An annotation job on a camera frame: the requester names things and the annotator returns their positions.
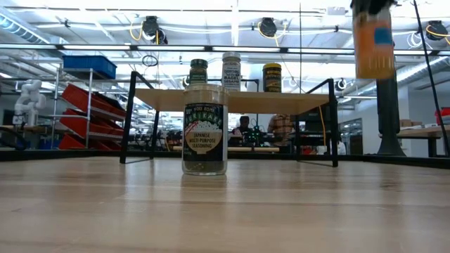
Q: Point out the blue plastic bin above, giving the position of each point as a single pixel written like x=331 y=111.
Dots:
x=89 y=66

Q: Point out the red storage bin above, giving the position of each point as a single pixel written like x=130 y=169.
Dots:
x=91 y=102
x=70 y=143
x=88 y=124

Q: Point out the dark pillar with flared base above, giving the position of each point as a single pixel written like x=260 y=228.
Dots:
x=388 y=119

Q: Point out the wooden desk with black legs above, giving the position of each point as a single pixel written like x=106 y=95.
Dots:
x=418 y=133

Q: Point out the grey metal shelving rack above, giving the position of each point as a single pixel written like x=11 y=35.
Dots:
x=89 y=116

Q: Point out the furikake jar with tan lid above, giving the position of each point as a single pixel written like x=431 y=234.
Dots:
x=205 y=137

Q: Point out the thin black pole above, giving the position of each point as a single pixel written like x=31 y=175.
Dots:
x=429 y=70

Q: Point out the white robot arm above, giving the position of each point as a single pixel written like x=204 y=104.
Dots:
x=29 y=102

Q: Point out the wooden shelf with black frame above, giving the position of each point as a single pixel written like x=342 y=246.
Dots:
x=263 y=102

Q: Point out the person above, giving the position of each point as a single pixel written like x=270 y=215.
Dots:
x=281 y=128
x=243 y=128

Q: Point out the white-lidded bagel sesame jar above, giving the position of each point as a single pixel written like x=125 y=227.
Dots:
x=231 y=74

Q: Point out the orange spice jar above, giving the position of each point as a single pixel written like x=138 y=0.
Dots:
x=372 y=52

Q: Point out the long black overhead rail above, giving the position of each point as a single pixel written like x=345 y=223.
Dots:
x=211 y=48

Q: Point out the yellow-lidded black spice jar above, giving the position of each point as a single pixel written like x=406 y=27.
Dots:
x=272 y=79

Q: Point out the pale wooden bar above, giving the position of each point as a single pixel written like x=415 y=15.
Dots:
x=246 y=149

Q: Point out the red box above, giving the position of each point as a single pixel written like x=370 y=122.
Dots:
x=443 y=116

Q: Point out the cardboard box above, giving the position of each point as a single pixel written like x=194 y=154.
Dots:
x=408 y=123

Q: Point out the green-lidded herb spice jar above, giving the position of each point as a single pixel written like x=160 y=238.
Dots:
x=198 y=72

